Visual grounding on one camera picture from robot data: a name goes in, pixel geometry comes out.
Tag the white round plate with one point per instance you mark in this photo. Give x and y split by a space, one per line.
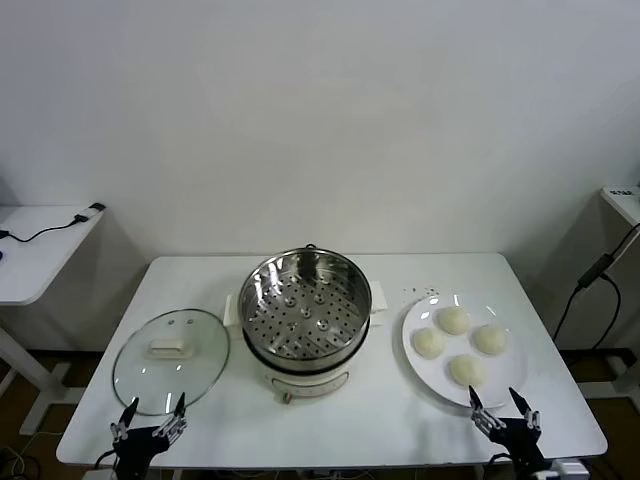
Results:
425 370

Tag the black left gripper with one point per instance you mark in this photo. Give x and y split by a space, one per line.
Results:
135 450

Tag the stainless steel steamer basket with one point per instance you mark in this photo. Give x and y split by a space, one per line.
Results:
260 280

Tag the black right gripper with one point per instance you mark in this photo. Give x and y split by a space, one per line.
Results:
517 442

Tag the white steamed baozi bun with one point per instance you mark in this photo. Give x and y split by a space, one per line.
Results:
490 340
453 321
467 371
428 344

